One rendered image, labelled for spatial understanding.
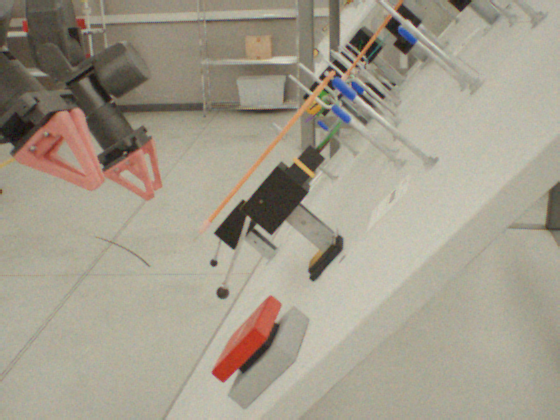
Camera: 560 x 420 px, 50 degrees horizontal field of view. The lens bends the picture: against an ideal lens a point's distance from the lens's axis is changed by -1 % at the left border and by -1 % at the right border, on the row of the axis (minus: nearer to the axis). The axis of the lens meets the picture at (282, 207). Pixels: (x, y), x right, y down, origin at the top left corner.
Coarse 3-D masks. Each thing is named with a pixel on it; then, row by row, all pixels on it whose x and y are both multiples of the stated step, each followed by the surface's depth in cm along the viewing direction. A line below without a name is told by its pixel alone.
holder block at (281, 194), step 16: (272, 176) 57; (288, 176) 57; (256, 192) 58; (272, 192) 58; (288, 192) 58; (304, 192) 57; (240, 208) 58; (256, 208) 58; (272, 208) 58; (288, 208) 58; (272, 224) 58
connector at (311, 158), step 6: (306, 150) 58; (312, 150) 58; (318, 150) 58; (300, 156) 58; (306, 156) 58; (312, 156) 58; (318, 156) 58; (294, 162) 58; (306, 162) 58; (312, 162) 58; (318, 162) 58; (294, 168) 58; (300, 168) 58; (312, 168) 58; (294, 174) 58; (300, 174) 58; (306, 174) 58; (300, 180) 58
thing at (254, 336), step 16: (272, 304) 42; (256, 320) 40; (272, 320) 41; (240, 336) 41; (256, 336) 39; (272, 336) 41; (224, 352) 42; (240, 352) 40; (256, 352) 41; (224, 368) 40; (240, 368) 41
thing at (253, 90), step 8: (240, 80) 754; (248, 80) 753; (256, 80) 753; (264, 80) 753; (272, 80) 753; (280, 80) 752; (240, 88) 759; (248, 88) 759; (256, 88) 758; (264, 88) 758; (272, 88) 758; (280, 88) 757; (240, 96) 763; (248, 96) 763; (256, 96) 762; (264, 96) 762; (272, 96) 762; (280, 96) 761; (248, 104) 767; (256, 104) 767; (264, 104) 766; (272, 104) 766
